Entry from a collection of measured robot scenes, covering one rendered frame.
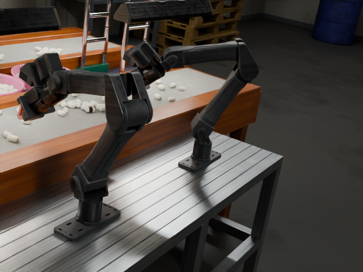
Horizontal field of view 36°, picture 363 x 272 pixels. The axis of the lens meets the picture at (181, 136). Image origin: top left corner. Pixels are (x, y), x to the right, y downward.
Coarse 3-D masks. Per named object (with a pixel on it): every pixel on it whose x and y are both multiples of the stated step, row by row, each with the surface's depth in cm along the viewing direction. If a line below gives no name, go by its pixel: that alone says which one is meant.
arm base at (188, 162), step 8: (200, 144) 194; (192, 152) 198; (200, 152) 195; (208, 152) 195; (216, 152) 206; (184, 160) 194; (192, 160) 195; (200, 160) 195; (208, 160) 196; (192, 168) 189
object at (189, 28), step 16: (224, 0) 615; (240, 0) 650; (208, 16) 654; (224, 16) 672; (240, 16) 666; (160, 32) 597; (176, 32) 607; (192, 32) 577; (208, 32) 623; (224, 32) 645; (160, 48) 603
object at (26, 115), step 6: (18, 102) 153; (24, 102) 153; (36, 102) 152; (42, 102) 152; (24, 108) 153; (30, 108) 154; (36, 108) 154; (42, 108) 153; (48, 108) 154; (54, 108) 160; (24, 114) 153; (30, 114) 153; (36, 114) 155; (42, 114) 156
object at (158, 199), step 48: (192, 144) 212; (240, 144) 220; (48, 192) 162; (144, 192) 170; (192, 192) 175; (240, 192) 185; (0, 240) 136; (48, 240) 139; (96, 240) 143; (144, 240) 146
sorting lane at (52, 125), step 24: (168, 72) 274; (192, 72) 281; (96, 96) 225; (168, 96) 239; (192, 96) 244; (0, 120) 187; (48, 120) 193; (72, 120) 197; (96, 120) 200; (0, 144) 170; (24, 144) 172
